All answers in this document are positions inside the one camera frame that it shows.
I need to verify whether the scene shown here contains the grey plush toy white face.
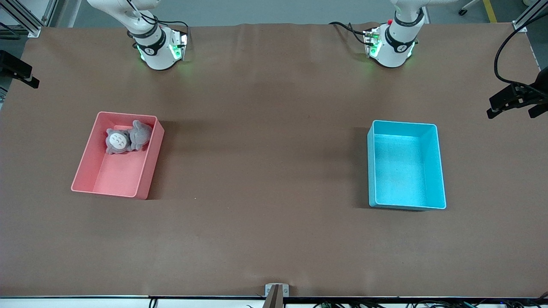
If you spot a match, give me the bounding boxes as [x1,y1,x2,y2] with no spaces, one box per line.
[105,127,132,155]

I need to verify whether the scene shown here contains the plain grey plush toy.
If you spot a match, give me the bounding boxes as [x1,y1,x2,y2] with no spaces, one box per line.
[129,120,153,151]

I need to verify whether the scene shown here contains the blue plastic box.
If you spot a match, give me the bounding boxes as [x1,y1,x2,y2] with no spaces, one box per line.
[367,120,447,210]

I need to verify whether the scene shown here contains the pink plastic box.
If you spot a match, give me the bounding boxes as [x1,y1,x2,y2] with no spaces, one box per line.
[71,111,165,200]

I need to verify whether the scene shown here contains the office chair caster leg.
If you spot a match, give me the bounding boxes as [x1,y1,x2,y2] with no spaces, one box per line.
[458,0,484,17]

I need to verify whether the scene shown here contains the brown table cover mat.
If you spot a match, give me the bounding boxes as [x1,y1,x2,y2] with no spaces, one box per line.
[0,22,548,299]

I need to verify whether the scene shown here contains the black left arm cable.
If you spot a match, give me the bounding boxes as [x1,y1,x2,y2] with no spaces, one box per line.
[494,26,548,92]

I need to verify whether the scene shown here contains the aluminium frame profile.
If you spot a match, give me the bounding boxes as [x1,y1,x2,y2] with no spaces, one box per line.
[512,0,548,33]
[0,0,58,38]

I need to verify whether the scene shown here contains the black base cable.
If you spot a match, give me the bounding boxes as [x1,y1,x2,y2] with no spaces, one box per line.
[128,0,190,39]
[329,21,369,45]

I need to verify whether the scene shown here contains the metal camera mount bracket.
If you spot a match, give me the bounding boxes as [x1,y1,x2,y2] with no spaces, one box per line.
[263,284,289,308]

